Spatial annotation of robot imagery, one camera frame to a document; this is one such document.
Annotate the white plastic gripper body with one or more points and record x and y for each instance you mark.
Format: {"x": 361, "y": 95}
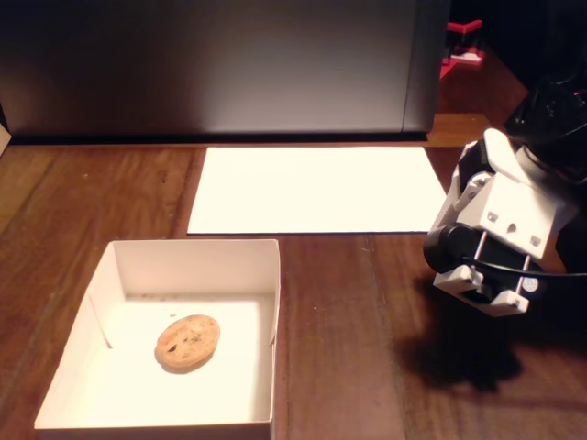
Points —
{"x": 499, "y": 259}

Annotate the white ribbed gripper finger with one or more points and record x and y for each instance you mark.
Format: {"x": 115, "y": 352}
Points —
{"x": 463, "y": 211}

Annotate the round mini chocolate chip cookie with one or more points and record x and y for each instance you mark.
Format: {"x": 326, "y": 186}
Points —
{"x": 188, "y": 344}

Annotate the white open cardboard box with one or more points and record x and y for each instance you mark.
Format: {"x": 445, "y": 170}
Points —
{"x": 137, "y": 399}

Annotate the white paper sheet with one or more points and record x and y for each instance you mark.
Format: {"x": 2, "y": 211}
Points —
{"x": 321, "y": 192}

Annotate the red plastic clamp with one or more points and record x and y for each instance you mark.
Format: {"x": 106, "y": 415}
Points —
{"x": 463, "y": 59}

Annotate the dark grey metal case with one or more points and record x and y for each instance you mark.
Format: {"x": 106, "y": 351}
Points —
{"x": 206, "y": 69}

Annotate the black camera with white mount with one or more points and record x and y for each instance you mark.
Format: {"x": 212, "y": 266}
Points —
{"x": 449, "y": 247}

